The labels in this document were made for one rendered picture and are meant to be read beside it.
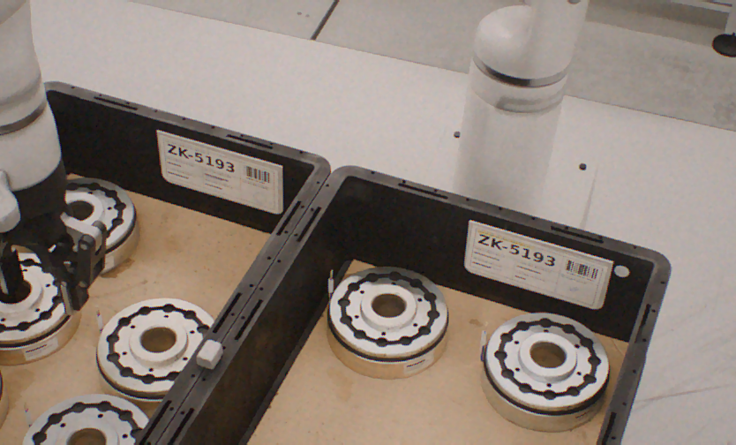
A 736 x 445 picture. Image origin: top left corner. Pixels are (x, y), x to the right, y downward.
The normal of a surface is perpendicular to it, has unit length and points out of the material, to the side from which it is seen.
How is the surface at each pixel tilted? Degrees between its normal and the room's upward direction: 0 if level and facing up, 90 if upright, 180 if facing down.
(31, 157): 88
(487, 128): 89
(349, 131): 0
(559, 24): 94
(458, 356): 0
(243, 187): 90
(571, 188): 2
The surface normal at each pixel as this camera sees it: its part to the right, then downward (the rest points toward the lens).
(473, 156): -0.76, 0.43
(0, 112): 0.40, 0.65
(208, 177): -0.37, 0.64
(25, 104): 0.77, 0.46
